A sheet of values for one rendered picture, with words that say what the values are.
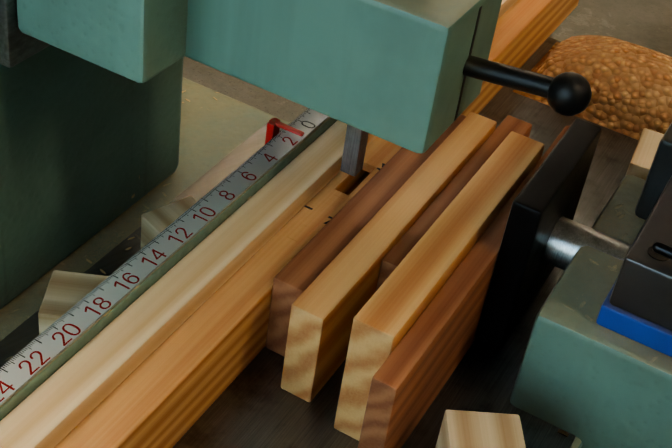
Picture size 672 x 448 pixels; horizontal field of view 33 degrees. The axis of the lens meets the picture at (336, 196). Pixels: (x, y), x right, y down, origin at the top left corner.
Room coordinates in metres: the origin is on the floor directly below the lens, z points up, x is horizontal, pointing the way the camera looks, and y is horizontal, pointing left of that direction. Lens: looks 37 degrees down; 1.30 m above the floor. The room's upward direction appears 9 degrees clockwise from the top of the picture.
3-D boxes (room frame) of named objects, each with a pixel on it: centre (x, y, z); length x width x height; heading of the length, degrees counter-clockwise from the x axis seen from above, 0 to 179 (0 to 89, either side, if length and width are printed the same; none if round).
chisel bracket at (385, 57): (0.49, 0.01, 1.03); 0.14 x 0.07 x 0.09; 66
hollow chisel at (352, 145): (0.48, -0.01, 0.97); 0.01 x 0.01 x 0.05; 66
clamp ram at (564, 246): (0.44, -0.13, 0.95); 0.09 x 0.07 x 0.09; 156
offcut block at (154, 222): (0.56, 0.10, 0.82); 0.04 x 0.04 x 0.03; 46
